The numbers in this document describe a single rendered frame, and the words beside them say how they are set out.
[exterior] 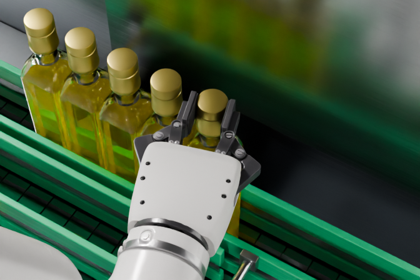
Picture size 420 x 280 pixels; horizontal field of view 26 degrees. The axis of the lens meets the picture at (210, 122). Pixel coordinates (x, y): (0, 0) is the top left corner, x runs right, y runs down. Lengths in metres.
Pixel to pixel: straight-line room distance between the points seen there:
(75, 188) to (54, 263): 0.49
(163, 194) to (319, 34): 0.25
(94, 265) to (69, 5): 0.37
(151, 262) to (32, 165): 0.41
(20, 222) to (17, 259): 0.52
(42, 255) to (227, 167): 0.28
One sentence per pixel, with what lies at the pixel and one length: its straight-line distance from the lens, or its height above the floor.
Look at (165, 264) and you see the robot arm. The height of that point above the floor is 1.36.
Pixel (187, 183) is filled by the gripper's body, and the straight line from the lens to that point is 0.89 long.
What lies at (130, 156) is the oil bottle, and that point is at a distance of 1.10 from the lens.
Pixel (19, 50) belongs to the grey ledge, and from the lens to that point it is 1.41.
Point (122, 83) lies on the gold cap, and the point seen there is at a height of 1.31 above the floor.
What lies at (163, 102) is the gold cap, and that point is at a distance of 0.99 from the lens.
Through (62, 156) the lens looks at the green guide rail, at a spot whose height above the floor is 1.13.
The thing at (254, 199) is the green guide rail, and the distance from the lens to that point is 1.14.
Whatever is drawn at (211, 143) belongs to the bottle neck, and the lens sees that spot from 1.00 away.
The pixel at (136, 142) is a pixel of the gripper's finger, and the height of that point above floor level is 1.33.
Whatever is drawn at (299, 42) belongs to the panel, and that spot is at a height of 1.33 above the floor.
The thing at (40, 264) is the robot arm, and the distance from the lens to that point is 0.68.
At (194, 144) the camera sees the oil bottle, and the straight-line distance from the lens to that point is 1.02.
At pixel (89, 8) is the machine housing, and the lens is 1.27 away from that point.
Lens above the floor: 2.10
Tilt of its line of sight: 54 degrees down
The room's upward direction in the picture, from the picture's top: straight up
